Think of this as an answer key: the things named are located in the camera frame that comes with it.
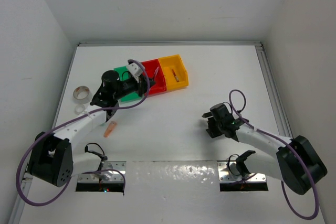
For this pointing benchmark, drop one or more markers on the green plastic bin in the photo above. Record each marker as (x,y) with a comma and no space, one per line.
(129,84)

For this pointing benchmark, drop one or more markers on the orange pen cap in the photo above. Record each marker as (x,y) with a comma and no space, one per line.
(109,129)

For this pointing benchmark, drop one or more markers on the large tape roll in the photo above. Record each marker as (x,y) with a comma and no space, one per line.
(82,95)

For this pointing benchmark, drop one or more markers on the yellow plastic bin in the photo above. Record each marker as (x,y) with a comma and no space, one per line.
(174,62)

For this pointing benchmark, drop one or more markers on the red plastic bin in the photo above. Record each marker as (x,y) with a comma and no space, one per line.
(160,85)

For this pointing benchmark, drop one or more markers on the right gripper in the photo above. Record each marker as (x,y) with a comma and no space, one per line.
(211,125)

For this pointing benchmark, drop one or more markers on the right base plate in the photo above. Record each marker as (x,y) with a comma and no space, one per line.
(228,174)

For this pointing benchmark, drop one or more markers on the left base plate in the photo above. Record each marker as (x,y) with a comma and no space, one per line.
(114,172)

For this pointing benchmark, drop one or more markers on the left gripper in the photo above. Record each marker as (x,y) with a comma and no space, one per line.
(141,86)

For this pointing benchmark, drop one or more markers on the red gel pen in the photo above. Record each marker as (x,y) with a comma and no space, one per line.
(175,75)

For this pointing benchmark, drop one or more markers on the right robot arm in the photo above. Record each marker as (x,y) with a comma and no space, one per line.
(293,161)

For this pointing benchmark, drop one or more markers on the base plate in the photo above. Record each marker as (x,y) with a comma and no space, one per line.
(228,174)
(114,172)

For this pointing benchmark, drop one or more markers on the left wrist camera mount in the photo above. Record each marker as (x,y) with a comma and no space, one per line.
(135,69)

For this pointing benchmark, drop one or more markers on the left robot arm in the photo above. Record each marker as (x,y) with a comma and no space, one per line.
(52,159)

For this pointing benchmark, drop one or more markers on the small white tape roll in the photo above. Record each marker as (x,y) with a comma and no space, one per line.
(79,109)

